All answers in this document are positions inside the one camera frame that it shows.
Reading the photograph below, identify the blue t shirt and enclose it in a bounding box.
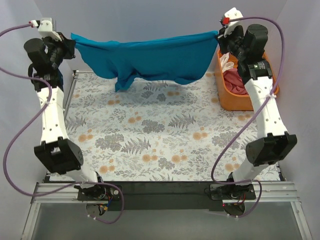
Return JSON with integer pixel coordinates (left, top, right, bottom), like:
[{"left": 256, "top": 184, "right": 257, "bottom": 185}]
[{"left": 70, "top": 31, "right": 218, "bottom": 92}]

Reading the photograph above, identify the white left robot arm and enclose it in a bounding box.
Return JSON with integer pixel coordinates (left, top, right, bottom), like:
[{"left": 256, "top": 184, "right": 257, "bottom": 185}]
[{"left": 23, "top": 36, "right": 107, "bottom": 200}]

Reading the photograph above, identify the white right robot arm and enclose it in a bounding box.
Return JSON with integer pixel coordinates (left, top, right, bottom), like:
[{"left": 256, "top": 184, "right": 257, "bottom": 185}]
[{"left": 217, "top": 22, "right": 298, "bottom": 199}]

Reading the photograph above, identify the white t shirt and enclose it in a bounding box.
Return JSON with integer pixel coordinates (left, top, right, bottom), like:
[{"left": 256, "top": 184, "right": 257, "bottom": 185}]
[{"left": 219, "top": 53, "right": 235, "bottom": 73}]

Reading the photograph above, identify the pink t shirt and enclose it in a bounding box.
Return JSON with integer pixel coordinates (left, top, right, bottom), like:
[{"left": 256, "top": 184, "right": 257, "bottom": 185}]
[{"left": 223, "top": 68, "right": 248, "bottom": 96}]

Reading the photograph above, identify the orange plastic bin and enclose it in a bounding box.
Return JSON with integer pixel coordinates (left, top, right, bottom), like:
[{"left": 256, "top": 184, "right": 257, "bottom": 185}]
[{"left": 214, "top": 48, "right": 280, "bottom": 112}]

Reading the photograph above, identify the floral table mat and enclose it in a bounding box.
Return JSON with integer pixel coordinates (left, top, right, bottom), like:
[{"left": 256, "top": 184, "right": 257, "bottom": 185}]
[{"left": 65, "top": 72, "right": 257, "bottom": 181}]

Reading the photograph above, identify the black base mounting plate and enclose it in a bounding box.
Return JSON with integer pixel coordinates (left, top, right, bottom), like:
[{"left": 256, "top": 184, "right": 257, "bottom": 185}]
[{"left": 77, "top": 180, "right": 257, "bottom": 213}]

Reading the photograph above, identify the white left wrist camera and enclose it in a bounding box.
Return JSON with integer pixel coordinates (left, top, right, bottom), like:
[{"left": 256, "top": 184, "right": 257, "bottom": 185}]
[{"left": 38, "top": 17, "right": 63, "bottom": 42}]

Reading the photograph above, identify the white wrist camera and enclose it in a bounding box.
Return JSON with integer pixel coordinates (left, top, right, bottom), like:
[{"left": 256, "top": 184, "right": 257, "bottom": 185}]
[
  {"left": 219, "top": 7, "right": 243, "bottom": 37},
  {"left": 38, "top": 17, "right": 63, "bottom": 42}
]

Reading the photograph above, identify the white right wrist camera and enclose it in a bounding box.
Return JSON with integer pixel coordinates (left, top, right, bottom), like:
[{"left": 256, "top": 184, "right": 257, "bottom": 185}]
[{"left": 219, "top": 7, "right": 243, "bottom": 37}]

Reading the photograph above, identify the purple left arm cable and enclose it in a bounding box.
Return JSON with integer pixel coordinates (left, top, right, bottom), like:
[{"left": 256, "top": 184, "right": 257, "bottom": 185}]
[{"left": 0, "top": 21, "right": 125, "bottom": 225}]

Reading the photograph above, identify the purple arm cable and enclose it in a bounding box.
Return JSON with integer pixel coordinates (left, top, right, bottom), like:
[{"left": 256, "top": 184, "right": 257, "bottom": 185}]
[
  {"left": 211, "top": 16, "right": 286, "bottom": 218},
  {"left": 0, "top": 21, "right": 125, "bottom": 225}
]

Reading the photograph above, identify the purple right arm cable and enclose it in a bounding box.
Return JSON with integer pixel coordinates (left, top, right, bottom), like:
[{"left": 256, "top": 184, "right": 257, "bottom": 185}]
[{"left": 211, "top": 16, "right": 286, "bottom": 218}]

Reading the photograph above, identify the aluminium frame rail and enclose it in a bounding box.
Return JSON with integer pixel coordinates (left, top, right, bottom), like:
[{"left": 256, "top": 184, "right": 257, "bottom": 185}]
[{"left": 21, "top": 181, "right": 312, "bottom": 240}]

